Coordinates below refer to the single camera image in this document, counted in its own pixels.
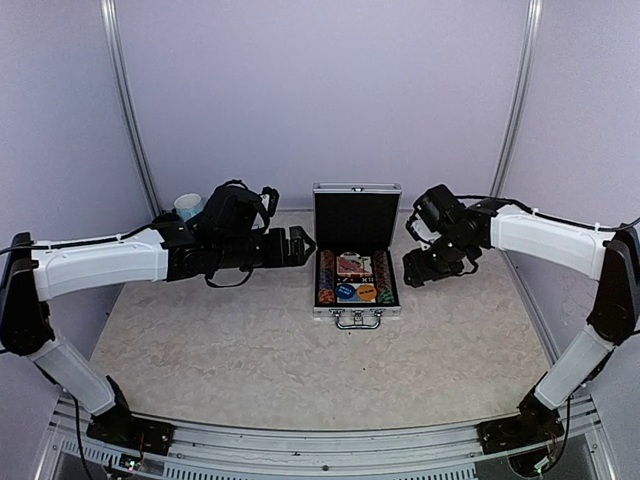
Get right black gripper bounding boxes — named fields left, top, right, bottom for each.
left=404, top=230, right=476, bottom=287

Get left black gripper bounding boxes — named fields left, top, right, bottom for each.
left=216, top=225, right=316, bottom=269

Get red playing card deck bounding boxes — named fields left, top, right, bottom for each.
left=336, top=254, right=373, bottom=279

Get aluminium poker case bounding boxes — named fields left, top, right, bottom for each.
left=313, top=183, right=402, bottom=331

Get blue small blind button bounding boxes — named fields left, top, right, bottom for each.
left=335, top=283, right=357, bottom=303

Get orange big blind button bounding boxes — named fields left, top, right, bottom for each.
left=356, top=284, right=377, bottom=302

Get clear round disc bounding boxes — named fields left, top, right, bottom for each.
left=337, top=252, right=362, bottom=271

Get orange poker chip stack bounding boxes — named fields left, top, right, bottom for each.
left=318, top=289, right=336, bottom=305

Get black triangular dealer button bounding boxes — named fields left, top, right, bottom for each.
left=352, top=257, right=373, bottom=276

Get green poker chip stack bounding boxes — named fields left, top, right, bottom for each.
left=377, top=289, right=395, bottom=305

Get dark green mug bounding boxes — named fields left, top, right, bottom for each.
left=152, top=212, right=176, bottom=224

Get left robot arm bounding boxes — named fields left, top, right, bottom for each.
left=1, top=180, right=316, bottom=445

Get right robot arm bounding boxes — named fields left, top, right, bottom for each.
left=402, top=184, right=639, bottom=444

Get red yellow chip row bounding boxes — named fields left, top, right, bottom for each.
left=319, top=249, right=336, bottom=272

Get purple chip row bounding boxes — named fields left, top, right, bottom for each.
left=319, top=270, right=335, bottom=291

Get brown chip row in case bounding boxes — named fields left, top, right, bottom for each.
left=372, top=250, right=392, bottom=291

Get light blue mug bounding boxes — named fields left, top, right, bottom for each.
left=174, top=193, right=203, bottom=222

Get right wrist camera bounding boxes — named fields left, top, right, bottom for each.
left=405, top=212, right=439, bottom=248

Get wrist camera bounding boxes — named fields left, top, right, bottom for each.
left=405, top=212, right=439, bottom=248
left=260, top=186, right=280, bottom=224

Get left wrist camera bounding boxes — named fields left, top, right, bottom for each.
left=260, top=186, right=280, bottom=224

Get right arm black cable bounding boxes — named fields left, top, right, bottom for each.
left=449, top=194, right=640, bottom=234

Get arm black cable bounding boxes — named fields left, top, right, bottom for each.
left=0, top=222, right=166, bottom=256
left=449, top=194, right=640, bottom=234

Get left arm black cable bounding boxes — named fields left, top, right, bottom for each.
left=0, top=222, right=166, bottom=256

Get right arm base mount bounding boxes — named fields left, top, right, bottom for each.
left=477, top=415, right=565, bottom=455

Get aluminium front rail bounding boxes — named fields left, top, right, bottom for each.
left=33, top=396, right=619, bottom=479

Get right aluminium post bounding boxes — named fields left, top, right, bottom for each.
left=489, top=0, right=544, bottom=197

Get aluminium post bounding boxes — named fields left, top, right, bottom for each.
left=489, top=0, right=544, bottom=197
left=100, top=0, right=163, bottom=216

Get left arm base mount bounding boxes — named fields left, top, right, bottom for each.
left=87, top=414, right=175, bottom=456

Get left aluminium post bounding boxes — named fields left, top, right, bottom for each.
left=100, top=0, right=163, bottom=216

